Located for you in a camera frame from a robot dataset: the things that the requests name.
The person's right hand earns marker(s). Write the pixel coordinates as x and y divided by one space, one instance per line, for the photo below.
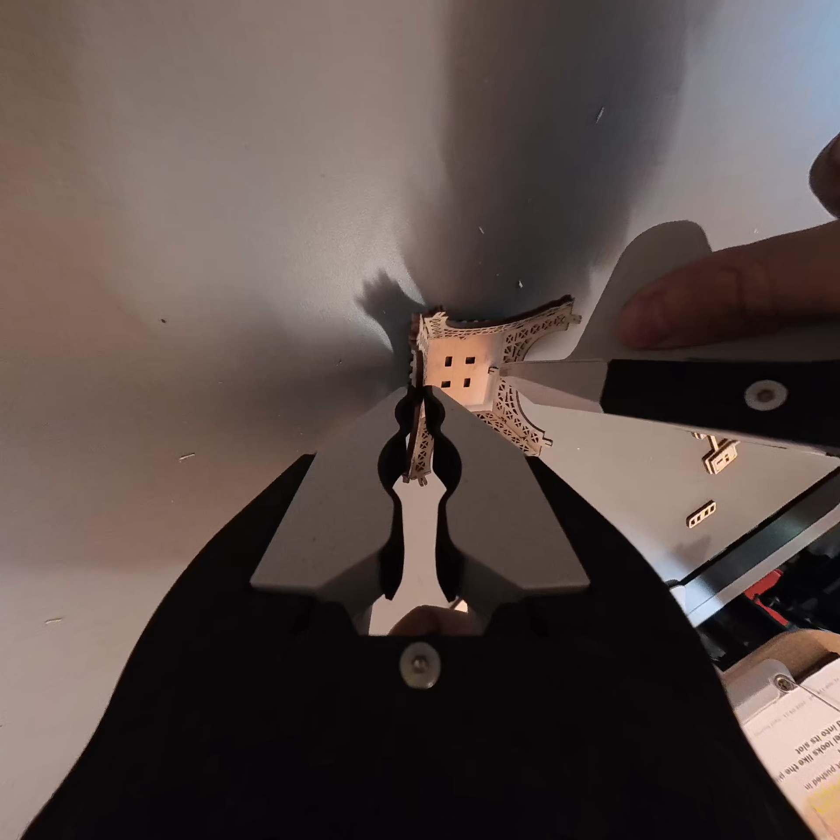
433 620

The small wooden slotted strip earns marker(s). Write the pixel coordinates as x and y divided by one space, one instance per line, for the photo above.
701 515

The brown clipboard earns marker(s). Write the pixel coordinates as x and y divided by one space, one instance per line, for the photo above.
787 646

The white instruction sheet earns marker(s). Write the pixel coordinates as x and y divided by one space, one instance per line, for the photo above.
807 754

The red plastic item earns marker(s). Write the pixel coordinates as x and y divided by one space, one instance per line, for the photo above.
764 584

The wooden four-pad base part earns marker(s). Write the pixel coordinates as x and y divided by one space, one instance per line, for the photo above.
718 456

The grey desk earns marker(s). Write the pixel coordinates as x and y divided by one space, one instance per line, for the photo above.
197 197

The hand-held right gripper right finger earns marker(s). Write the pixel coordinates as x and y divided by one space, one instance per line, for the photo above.
512 525

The wooden lattice tower base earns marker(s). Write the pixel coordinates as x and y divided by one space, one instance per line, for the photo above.
459 354

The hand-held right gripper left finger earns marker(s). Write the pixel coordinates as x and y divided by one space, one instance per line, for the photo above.
328 518

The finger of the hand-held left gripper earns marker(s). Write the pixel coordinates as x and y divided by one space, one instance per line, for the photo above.
571 384

